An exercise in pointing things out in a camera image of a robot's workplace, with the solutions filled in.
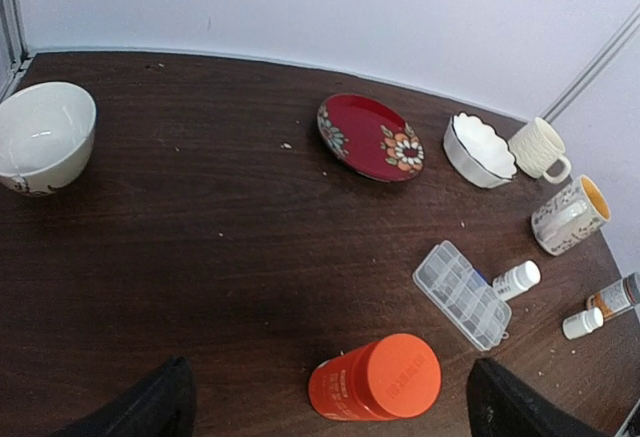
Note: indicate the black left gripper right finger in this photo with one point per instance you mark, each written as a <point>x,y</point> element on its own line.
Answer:
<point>500,404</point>

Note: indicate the floral mug yellow inside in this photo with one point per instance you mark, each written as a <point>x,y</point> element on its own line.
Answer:
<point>571,216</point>

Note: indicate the aluminium frame post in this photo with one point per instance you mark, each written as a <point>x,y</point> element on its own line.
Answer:
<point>15,57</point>
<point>614,45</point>

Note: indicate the left aluminium frame post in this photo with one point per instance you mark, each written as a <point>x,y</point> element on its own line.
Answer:
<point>15,57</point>

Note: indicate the small white pill bottle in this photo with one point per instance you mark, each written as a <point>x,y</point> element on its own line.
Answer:
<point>582,323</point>

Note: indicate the amber bottle grey cap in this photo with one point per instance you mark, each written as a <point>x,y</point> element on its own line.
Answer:
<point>617,298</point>

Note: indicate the white scalloped bowl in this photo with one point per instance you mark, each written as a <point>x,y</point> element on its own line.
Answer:
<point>477,152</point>

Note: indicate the right aluminium frame post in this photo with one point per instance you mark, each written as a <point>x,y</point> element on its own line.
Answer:
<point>614,45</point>

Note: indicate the orange pill bottle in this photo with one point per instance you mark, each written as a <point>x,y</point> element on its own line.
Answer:
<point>397,377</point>

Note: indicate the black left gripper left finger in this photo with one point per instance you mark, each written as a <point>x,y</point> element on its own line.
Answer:
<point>163,403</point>

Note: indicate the plain white ceramic bowl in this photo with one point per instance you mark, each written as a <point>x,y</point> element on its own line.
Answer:
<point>47,137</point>

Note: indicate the cream textured mug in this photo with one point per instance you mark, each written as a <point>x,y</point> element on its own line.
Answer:
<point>539,152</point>

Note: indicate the red floral plate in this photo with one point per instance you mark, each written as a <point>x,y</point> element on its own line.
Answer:
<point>370,138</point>

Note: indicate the clear plastic pill organizer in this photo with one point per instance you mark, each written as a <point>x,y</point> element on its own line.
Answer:
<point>453,285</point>

